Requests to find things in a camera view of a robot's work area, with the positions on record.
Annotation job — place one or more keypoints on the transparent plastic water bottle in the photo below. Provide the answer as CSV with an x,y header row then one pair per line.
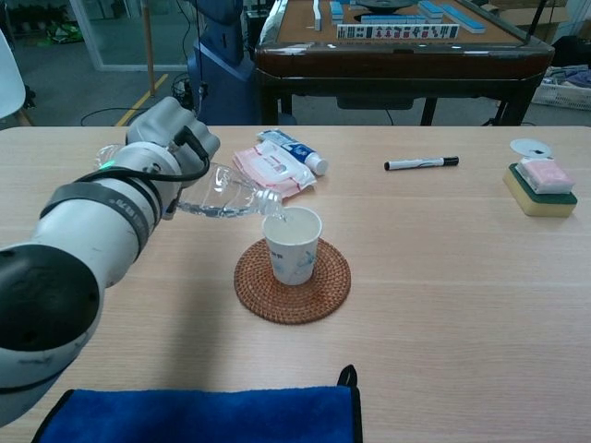
x,y
231,203

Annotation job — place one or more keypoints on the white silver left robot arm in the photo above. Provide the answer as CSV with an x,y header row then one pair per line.
x,y
88,231

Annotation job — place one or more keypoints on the white paper cup blue print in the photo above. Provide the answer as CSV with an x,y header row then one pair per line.
x,y
291,264

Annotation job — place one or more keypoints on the round woven rattan coaster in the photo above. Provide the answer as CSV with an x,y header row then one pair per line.
x,y
295,305

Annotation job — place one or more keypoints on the pink wet wipes pack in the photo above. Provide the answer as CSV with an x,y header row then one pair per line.
x,y
272,171

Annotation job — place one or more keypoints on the blue white toothpaste tube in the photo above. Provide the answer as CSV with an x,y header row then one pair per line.
x,y
296,148

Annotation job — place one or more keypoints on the black white marker pen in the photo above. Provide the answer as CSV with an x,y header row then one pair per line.
x,y
418,163

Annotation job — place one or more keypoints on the blue machine base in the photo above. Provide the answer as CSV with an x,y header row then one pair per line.
x,y
221,87

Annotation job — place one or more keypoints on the dark wooden mahjong table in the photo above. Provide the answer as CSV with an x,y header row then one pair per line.
x,y
392,64

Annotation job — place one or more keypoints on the white mahjong tile rack bar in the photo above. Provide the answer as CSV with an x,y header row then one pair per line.
x,y
318,14

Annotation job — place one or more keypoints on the face-up white mahjong tile row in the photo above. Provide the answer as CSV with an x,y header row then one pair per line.
x,y
397,32

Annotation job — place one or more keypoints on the wooden pole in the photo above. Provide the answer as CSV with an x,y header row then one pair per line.
x,y
149,55

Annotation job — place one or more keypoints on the blue microfiber towel black trim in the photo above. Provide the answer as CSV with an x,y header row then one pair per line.
x,y
184,415

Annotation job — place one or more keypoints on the short blue mahjong tile row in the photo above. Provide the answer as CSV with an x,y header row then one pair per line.
x,y
392,19

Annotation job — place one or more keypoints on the white round flat disc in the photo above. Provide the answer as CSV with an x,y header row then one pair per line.
x,y
525,147

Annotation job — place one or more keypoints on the yellow green scouring sponge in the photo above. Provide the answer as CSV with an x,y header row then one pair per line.
x,y
549,207

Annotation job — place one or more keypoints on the pink soap in wrapper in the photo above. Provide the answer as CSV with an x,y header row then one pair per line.
x,y
547,176

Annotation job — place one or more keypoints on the long blue mahjong tile row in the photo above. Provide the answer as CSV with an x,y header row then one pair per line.
x,y
464,18

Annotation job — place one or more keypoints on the white plastic basket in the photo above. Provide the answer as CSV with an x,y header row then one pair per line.
x,y
559,98

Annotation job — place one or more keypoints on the white plastic chair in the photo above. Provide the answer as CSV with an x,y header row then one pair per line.
x,y
7,83

